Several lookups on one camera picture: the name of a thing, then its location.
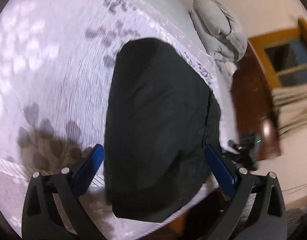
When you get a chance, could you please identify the black pants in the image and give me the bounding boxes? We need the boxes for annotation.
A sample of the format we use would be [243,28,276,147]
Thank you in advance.
[104,38,221,223]

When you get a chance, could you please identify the dark wooden headboard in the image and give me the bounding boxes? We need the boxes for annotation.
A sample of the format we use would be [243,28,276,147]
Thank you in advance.
[231,44,281,160]

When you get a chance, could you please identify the beige curtain right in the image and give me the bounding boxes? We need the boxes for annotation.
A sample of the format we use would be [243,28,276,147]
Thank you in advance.
[271,83,307,137]

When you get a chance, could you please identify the white cloth on duvet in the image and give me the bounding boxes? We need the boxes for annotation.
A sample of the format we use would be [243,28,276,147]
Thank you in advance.
[225,61,238,76]

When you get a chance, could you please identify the wooden framed window right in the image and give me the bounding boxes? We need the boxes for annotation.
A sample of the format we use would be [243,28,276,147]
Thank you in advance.
[249,18,307,89]

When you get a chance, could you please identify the folded grey duvet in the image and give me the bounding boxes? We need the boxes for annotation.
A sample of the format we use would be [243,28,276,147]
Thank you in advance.
[190,0,248,77]

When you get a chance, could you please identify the bed with grey sheet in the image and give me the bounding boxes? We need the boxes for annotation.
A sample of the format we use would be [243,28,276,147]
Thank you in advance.
[0,0,236,240]

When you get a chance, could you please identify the white cable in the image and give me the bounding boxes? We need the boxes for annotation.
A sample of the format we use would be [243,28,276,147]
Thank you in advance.
[280,180,307,193]

